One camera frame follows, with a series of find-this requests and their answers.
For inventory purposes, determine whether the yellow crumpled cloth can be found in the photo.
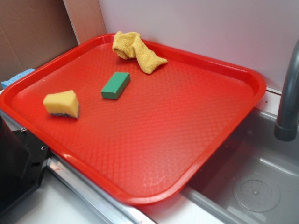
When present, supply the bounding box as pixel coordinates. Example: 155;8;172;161
112;31;168;75

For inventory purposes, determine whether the grey toy sink basin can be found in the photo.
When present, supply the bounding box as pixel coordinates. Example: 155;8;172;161
140;107;299;224

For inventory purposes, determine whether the blue sponge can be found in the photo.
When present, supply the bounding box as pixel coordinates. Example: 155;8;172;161
1;68;35;89

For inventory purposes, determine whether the grey faucet spout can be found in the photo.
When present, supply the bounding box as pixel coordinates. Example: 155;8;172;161
274;42;299;141

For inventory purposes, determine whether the red plastic tray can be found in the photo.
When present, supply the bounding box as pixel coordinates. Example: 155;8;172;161
0;34;266;205

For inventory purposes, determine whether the green rectangular block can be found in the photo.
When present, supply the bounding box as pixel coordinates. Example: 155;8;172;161
101;72;131;100

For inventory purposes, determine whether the yellow sponge wedge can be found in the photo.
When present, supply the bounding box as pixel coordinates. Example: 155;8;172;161
43;90;80;119

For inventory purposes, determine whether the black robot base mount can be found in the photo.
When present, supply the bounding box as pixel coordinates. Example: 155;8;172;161
0;118;50;215

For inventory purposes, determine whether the brown cardboard panel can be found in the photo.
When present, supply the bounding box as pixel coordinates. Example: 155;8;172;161
0;0;78;81

